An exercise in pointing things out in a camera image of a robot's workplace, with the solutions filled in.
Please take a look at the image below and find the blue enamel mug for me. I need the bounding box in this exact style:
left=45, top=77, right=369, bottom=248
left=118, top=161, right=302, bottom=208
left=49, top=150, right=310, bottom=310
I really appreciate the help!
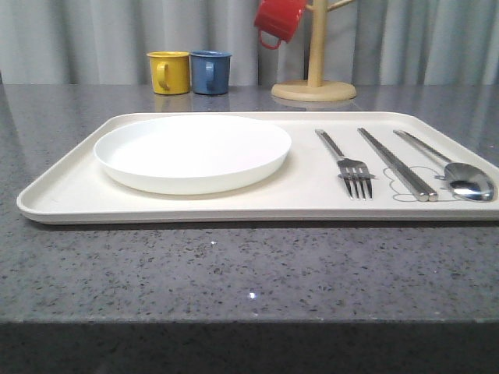
left=189, top=50, right=232, bottom=95

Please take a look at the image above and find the silver metal spoon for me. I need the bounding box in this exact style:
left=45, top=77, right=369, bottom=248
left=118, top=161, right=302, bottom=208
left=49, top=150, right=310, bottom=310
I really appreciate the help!
left=393, top=130, right=496, bottom=203

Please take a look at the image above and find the wooden mug tree stand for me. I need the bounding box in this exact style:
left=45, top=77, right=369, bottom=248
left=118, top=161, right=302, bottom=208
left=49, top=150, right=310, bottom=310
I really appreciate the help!
left=271, top=1, right=356, bottom=102

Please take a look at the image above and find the cream rabbit serving tray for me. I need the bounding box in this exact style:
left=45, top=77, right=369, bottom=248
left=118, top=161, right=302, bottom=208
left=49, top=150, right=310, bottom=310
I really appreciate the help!
left=16, top=111, right=498, bottom=224

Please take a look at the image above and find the silver metal chopstick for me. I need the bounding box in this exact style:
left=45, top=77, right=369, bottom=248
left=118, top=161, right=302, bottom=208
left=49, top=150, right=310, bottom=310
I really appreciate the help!
left=356, top=127, right=430, bottom=203
left=361, top=127, right=439, bottom=203

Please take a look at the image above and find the white round plate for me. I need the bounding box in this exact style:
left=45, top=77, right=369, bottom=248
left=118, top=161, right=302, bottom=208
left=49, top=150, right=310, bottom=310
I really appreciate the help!
left=94, top=114, right=292, bottom=195

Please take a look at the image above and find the yellow enamel mug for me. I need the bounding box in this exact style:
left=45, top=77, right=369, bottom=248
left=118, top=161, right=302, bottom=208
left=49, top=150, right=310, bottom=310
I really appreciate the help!
left=147, top=51, right=191, bottom=95

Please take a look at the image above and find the silver metal fork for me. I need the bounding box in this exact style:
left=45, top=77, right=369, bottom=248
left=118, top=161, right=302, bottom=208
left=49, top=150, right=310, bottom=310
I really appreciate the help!
left=315, top=129, right=373, bottom=200

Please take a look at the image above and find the red enamel mug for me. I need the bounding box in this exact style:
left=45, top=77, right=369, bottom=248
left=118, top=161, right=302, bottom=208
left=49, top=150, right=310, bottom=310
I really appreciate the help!
left=253, top=0, right=307, bottom=50

